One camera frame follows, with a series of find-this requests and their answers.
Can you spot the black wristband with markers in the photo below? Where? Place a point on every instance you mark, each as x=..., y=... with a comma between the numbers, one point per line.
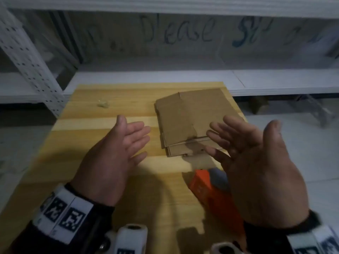
x=304, y=240
x=66, y=214

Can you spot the person's right hand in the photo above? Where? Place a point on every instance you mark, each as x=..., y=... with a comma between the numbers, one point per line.
x=264, y=182

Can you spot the person's left hand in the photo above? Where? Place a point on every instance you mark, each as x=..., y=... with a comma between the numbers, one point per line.
x=106, y=166

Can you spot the white metal shelving unit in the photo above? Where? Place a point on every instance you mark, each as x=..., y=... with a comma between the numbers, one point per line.
x=185, y=79
x=16, y=87

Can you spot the small brown carton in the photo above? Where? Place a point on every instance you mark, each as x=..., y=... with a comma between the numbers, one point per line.
x=258, y=104

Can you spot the orange tape dispenser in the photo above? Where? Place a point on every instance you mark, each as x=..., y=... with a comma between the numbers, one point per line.
x=209, y=198

